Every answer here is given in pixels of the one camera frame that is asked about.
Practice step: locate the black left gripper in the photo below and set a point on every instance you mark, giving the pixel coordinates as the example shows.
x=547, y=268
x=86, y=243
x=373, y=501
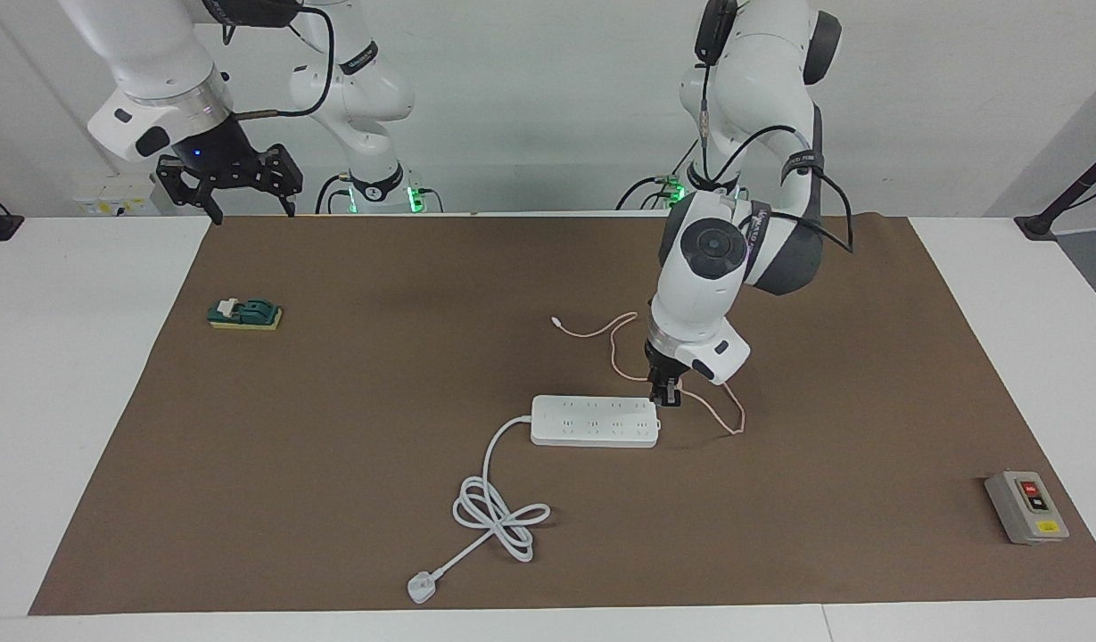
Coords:
x=663, y=370

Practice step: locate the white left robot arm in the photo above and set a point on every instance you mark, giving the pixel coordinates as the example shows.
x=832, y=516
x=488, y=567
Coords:
x=708, y=294

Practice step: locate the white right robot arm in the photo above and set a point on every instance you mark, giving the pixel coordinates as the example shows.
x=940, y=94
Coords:
x=155, y=53

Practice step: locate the white wall socket box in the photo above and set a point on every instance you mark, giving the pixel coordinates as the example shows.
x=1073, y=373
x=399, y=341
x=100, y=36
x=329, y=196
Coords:
x=111, y=201

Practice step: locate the white power strip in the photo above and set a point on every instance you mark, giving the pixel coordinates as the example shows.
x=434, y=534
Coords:
x=592, y=421

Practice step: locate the tall black slanted stand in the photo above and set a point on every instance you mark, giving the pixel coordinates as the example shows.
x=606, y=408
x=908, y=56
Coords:
x=1038, y=223

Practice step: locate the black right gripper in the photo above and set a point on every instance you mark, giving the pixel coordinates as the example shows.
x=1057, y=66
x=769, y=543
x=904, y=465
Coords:
x=222, y=160

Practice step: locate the grey push button box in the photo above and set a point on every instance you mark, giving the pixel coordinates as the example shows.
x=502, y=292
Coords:
x=1029, y=508

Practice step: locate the brown paper mat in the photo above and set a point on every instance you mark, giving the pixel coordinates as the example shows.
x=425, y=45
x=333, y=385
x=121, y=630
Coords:
x=779, y=499

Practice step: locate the green knife switch yellow base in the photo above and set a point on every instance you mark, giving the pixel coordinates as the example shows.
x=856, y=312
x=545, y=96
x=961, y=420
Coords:
x=249, y=314

